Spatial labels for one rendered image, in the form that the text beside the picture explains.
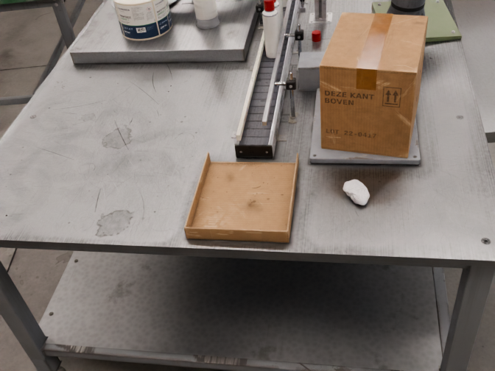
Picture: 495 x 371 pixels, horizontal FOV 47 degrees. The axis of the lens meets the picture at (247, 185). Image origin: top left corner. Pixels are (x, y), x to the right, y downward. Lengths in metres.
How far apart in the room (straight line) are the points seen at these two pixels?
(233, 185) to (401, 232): 0.46
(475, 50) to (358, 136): 0.72
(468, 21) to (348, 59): 0.92
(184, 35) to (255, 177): 0.83
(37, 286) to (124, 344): 0.72
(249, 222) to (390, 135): 0.44
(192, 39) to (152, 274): 0.90
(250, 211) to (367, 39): 0.55
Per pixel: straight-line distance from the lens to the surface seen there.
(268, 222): 1.46
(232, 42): 2.16
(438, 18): 2.32
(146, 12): 2.23
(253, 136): 1.66
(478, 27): 2.32
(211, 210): 1.52
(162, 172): 1.68
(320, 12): 2.35
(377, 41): 1.59
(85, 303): 2.23
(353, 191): 1.50
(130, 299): 2.18
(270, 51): 2.00
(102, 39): 2.36
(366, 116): 1.55
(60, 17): 3.22
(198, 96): 1.97
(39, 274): 2.72
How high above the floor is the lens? 1.88
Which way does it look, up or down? 42 degrees down
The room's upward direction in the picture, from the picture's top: 8 degrees counter-clockwise
